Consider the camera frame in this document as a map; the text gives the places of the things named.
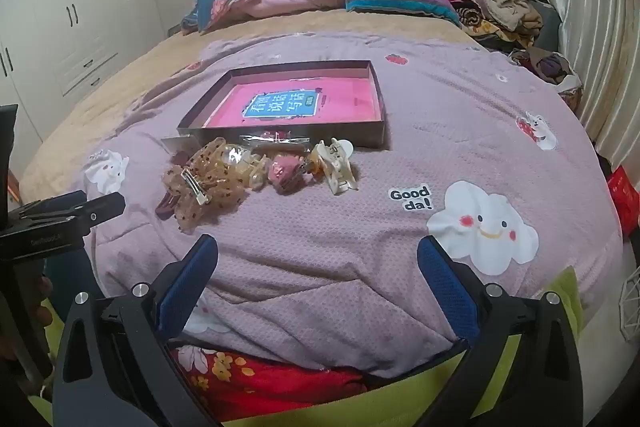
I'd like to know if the pink fuzzy hair clip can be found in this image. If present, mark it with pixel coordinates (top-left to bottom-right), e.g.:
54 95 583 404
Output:
268 155 306 195

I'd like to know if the cream white claw clip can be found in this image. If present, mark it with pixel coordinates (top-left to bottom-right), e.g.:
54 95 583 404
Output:
307 138 358 195

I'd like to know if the tan bed blanket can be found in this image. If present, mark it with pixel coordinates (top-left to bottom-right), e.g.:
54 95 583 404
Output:
20 10 475 202

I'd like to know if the red floral blanket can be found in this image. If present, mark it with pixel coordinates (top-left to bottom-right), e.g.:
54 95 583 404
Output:
170 345 383 421

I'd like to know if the lime green sheet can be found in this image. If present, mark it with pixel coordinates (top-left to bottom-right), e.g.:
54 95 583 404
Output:
52 275 582 426

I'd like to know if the pearl flower hair clip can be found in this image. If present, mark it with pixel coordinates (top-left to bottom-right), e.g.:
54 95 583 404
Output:
222 144 269 191

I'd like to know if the lilac cartoon print quilt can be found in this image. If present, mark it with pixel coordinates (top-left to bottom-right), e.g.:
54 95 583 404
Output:
76 34 624 378

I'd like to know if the pink book blue label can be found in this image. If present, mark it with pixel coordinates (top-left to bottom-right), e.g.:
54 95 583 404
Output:
204 76 382 128

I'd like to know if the red bag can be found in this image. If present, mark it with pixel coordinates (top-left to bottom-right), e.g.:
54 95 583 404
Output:
608 166 639 236

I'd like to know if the white wardrobe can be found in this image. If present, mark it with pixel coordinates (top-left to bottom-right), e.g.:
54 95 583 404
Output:
1 0 165 176

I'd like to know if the shallow mauve cardboard box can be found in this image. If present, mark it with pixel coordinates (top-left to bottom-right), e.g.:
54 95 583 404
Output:
177 61 386 150

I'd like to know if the open bag of clothes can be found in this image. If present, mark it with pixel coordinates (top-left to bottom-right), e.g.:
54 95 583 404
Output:
509 46 582 113

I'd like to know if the pile of folded clothes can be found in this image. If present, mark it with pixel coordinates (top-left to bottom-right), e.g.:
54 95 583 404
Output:
448 0 561 54

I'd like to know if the striped purple teal pillow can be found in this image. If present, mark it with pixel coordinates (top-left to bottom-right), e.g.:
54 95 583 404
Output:
345 0 461 27

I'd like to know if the striped cream curtain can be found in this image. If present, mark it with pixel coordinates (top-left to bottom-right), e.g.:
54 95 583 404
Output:
551 0 639 179

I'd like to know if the white wire basket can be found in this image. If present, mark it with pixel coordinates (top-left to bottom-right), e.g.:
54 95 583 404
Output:
618 268 640 343

